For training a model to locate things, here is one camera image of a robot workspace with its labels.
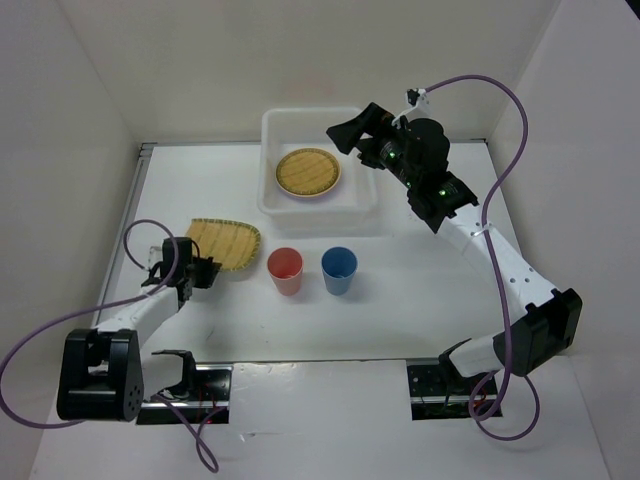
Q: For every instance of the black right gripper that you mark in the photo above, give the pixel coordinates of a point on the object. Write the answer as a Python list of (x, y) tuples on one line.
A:
[(348, 134)]

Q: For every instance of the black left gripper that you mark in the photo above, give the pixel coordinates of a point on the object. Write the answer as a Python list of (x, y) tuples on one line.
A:
[(209, 270)]

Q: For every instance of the fan-shaped bamboo tray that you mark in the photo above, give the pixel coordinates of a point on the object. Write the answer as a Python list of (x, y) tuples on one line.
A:
[(232, 244)]

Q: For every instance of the purple plastic plate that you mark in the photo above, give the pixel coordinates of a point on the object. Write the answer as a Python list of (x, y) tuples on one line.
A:
[(327, 195)]

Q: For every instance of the round bamboo tray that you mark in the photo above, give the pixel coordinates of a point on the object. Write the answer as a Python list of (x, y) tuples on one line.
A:
[(306, 171)]

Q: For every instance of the yellow plastic plate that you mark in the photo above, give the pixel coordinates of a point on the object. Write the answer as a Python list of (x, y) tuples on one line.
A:
[(337, 182)]

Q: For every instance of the blue plastic cup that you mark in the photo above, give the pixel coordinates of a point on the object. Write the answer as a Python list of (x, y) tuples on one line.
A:
[(339, 266)]

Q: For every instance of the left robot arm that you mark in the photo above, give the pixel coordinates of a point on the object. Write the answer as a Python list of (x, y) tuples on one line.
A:
[(101, 375)]

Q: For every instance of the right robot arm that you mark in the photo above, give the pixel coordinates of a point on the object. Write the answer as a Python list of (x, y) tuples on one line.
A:
[(542, 320)]

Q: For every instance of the white plastic bin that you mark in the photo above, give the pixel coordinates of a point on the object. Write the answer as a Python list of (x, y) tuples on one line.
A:
[(297, 156)]

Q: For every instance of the red plastic cup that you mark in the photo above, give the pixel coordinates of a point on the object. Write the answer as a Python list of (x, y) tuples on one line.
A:
[(285, 266)]

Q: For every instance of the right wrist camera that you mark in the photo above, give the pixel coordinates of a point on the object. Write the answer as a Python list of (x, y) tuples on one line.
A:
[(418, 107)]

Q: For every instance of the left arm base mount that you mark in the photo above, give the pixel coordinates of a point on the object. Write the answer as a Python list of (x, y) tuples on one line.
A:
[(205, 400)]

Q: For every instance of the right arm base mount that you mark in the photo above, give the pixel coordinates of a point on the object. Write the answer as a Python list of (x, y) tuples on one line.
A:
[(435, 396)]

